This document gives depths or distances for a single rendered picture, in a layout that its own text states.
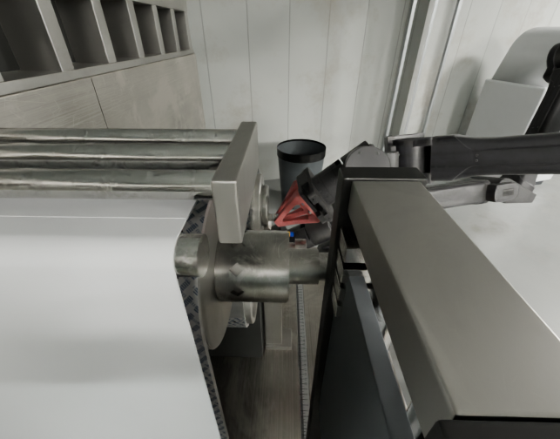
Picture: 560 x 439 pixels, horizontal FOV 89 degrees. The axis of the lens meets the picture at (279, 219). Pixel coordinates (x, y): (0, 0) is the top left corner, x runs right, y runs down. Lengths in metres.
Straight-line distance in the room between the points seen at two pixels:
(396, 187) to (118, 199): 0.15
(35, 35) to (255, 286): 0.56
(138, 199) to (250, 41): 3.02
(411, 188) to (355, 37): 3.36
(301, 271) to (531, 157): 0.31
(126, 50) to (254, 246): 0.77
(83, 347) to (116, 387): 0.04
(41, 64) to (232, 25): 2.56
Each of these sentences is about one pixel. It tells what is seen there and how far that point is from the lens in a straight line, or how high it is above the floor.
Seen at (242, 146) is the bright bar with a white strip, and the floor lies 1.46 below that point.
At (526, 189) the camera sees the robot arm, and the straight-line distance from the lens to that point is 0.91.
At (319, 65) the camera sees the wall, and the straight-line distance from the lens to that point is 3.36.
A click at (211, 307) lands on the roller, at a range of 0.24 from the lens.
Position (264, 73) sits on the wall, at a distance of 3.20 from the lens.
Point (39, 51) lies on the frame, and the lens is 0.67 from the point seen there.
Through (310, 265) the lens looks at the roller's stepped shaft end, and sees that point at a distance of 0.25.
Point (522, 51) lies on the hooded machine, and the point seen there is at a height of 1.35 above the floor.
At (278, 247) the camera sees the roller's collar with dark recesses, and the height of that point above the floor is 1.36.
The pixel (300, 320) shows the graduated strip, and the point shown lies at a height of 0.90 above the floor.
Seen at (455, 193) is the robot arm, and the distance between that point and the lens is 0.77.
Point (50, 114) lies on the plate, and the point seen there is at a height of 1.40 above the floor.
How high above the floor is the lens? 1.51
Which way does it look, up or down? 33 degrees down
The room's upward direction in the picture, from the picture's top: straight up
